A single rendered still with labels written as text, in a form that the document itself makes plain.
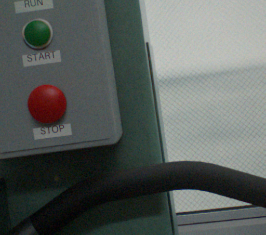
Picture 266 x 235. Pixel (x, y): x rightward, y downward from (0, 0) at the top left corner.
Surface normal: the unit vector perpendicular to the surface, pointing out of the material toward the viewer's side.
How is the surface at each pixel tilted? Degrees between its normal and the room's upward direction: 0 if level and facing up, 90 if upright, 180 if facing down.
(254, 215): 90
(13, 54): 90
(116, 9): 90
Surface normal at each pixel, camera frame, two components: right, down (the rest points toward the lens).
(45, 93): -0.04, -0.10
